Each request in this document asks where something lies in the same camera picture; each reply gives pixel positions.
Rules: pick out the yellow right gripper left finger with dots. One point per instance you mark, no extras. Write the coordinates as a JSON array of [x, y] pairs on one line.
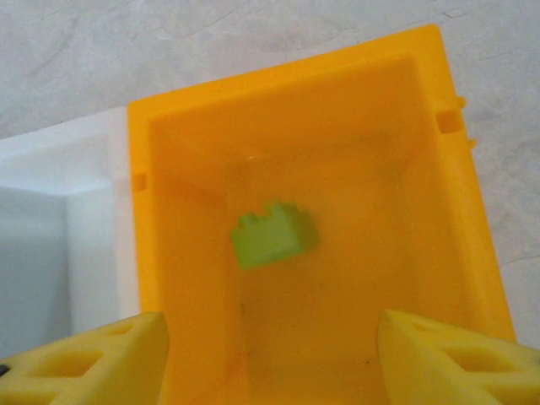
[[126, 350]]

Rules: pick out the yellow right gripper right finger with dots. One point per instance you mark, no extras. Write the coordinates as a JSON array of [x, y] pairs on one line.
[[415, 352]]

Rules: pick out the green lego brick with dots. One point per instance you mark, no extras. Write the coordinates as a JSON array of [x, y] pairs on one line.
[[270, 244]]

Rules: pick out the white plastic bin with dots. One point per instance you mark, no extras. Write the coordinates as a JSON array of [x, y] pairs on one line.
[[63, 169]]

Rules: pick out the yellow-orange plastic bin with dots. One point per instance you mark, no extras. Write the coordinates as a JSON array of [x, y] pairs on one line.
[[337, 126]]

